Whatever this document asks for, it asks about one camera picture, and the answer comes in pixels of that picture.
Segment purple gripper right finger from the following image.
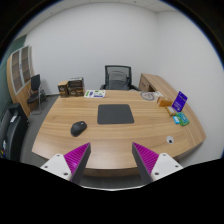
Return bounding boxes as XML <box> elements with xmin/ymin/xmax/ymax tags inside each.
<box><xmin>132</xmin><ymin>142</ymin><xmax>182</xmax><ymax>184</ymax></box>

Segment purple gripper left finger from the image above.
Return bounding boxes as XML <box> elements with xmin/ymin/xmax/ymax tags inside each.
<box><xmin>41</xmin><ymin>143</ymin><xmax>91</xmax><ymax>184</ymax></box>

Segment black computer mouse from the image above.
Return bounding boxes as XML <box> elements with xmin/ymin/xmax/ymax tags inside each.
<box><xmin>70</xmin><ymin>121</ymin><xmax>87</xmax><ymax>137</ymax></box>

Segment dark grey mouse pad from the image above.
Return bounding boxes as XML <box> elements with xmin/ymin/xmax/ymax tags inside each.
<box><xmin>97</xmin><ymin>104</ymin><xmax>134</xmax><ymax>125</ymax></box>

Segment white round device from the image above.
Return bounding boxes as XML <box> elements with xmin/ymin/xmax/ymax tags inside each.
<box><xmin>166</xmin><ymin>136</ymin><xmax>174</xmax><ymax>144</ymax></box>

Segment wooden office desk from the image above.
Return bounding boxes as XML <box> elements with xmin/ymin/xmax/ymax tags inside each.
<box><xmin>31</xmin><ymin>89</ymin><xmax>207</xmax><ymax>178</ymax></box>

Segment blue small packet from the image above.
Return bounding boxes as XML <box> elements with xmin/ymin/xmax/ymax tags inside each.
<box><xmin>173</xmin><ymin>116</ymin><xmax>180</xmax><ymax>124</ymax></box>

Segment green snack packet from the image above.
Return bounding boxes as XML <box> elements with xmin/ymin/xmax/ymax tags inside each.
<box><xmin>176</xmin><ymin>112</ymin><xmax>190</xmax><ymax>126</ymax></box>

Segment orange box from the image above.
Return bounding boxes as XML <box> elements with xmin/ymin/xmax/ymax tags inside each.
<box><xmin>157</xmin><ymin>97</ymin><xmax>173</xmax><ymax>107</ymax></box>

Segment purple sign card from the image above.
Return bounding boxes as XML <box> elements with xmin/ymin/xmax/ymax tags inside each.
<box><xmin>172</xmin><ymin>91</ymin><xmax>188</xmax><ymax>112</ymax></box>

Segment white green leaflet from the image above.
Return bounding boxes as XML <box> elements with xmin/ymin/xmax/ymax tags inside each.
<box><xmin>84</xmin><ymin>90</ymin><xmax>106</xmax><ymax>98</ymax></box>

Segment dark brown box left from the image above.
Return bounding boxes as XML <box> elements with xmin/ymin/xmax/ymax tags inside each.
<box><xmin>58</xmin><ymin>81</ymin><xmax>69</xmax><ymax>97</ymax></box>

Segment dark brown box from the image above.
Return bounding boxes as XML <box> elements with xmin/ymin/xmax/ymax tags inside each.
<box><xmin>58</xmin><ymin>81</ymin><xmax>69</xmax><ymax>97</ymax></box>
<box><xmin>68</xmin><ymin>77</ymin><xmax>84</xmax><ymax>97</ymax></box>

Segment dark brown box right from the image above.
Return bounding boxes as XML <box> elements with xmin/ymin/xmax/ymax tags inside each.
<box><xmin>68</xmin><ymin>77</ymin><xmax>84</xmax><ymax>97</ymax></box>

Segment black visitor chair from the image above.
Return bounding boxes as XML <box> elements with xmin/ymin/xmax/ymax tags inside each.
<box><xmin>27</xmin><ymin>74</ymin><xmax>47</xmax><ymax>106</ymax></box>

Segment black mesh office chair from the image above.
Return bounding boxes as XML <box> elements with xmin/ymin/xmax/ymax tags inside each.
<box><xmin>100</xmin><ymin>65</ymin><xmax>139</xmax><ymax>91</ymax></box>

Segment wooden glass-door bookcase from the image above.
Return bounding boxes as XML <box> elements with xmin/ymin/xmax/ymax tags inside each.
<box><xmin>7</xmin><ymin>46</ymin><xmax>34</xmax><ymax>116</ymax></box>

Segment coiled white cable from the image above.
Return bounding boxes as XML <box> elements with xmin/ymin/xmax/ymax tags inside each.
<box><xmin>139</xmin><ymin>91</ymin><xmax>159</xmax><ymax>102</ymax></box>

